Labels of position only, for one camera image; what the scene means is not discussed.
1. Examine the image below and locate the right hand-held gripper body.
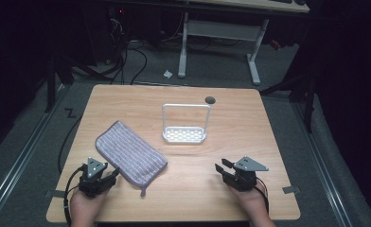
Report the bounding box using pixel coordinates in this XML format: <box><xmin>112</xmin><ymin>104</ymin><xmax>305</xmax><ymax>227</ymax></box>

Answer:
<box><xmin>221</xmin><ymin>155</ymin><xmax>270</xmax><ymax>193</ymax></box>

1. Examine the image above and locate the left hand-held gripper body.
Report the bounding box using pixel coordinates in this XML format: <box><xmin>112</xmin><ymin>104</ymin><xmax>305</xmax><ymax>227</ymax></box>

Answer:
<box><xmin>78</xmin><ymin>156</ymin><xmax>117</xmax><ymax>199</ymax></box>

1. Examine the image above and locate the purple striped cloth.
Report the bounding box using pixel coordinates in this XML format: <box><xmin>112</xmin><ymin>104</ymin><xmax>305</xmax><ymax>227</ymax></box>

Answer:
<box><xmin>95</xmin><ymin>120</ymin><xmax>169</xmax><ymax>198</ymax></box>

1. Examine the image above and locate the person's right hand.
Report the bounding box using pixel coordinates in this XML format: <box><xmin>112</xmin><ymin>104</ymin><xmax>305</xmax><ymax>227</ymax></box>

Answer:
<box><xmin>226</xmin><ymin>182</ymin><xmax>270</xmax><ymax>221</ymax></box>

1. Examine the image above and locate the person's left hand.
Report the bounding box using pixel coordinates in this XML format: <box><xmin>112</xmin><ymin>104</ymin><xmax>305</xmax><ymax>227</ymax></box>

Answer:
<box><xmin>69</xmin><ymin>186</ymin><xmax>110</xmax><ymax>222</ymax></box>

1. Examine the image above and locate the grey tape strip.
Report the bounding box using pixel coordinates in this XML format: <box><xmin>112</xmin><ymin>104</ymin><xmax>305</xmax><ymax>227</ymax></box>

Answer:
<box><xmin>281</xmin><ymin>185</ymin><xmax>302</xmax><ymax>195</ymax></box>
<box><xmin>44</xmin><ymin>189</ymin><xmax>66</xmax><ymax>200</ymax></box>

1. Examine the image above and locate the white drying rack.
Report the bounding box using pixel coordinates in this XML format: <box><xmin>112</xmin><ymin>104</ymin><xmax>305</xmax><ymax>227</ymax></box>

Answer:
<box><xmin>161</xmin><ymin>102</ymin><xmax>212</xmax><ymax>145</ymax></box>

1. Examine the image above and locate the black metal stand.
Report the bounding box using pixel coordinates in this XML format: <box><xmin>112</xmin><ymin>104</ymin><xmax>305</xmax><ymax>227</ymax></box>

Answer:
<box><xmin>44</xmin><ymin>51</ymin><xmax>76</xmax><ymax>114</ymax></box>
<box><xmin>258</xmin><ymin>70</ymin><xmax>318</xmax><ymax>134</ymax></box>

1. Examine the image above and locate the white-legged desk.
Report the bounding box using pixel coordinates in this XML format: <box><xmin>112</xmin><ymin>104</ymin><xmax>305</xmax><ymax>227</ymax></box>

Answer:
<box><xmin>173</xmin><ymin>0</ymin><xmax>310</xmax><ymax>86</ymax></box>

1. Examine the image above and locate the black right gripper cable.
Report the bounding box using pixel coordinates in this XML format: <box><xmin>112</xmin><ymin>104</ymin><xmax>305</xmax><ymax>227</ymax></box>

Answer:
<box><xmin>255</xmin><ymin>177</ymin><xmax>271</xmax><ymax>214</ymax></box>

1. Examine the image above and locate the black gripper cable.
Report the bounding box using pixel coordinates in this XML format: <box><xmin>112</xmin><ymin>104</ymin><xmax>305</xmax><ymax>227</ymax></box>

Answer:
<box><xmin>255</xmin><ymin>177</ymin><xmax>271</xmax><ymax>214</ymax></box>
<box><xmin>62</xmin><ymin>166</ymin><xmax>87</xmax><ymax>227</ymax></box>

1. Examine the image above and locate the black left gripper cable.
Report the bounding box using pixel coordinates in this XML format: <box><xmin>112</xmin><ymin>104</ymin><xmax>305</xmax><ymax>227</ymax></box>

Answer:
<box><xmin>62</xmin><ymin>166</ymin><xmax>87</xmax><ymax>227</ymax></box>

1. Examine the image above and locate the black floor cable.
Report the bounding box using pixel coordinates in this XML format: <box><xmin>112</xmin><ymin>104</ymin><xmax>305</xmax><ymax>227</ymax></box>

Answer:
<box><xmin>57</xmin><ymin>113</ymin><xmax>84</xmax><ymax>175</ymax></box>

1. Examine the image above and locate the metal floor rail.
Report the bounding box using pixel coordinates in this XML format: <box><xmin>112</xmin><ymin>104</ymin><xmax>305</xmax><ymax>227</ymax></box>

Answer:
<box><xmin>0</xmin><ymin>84</ymin><xmax>72</xmax><ymax>221</ymax></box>
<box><xmin>291</xmin><ymin>102</ymin><xmax>354</xmax><ymax>227</ymax></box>

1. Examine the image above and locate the bundle of black cables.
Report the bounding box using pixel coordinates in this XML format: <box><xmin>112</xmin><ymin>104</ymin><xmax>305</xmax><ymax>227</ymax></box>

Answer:
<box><xmin>106</xmin><ymin>17</ymin><xmax>149</xmax><ymax>86</ymax></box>

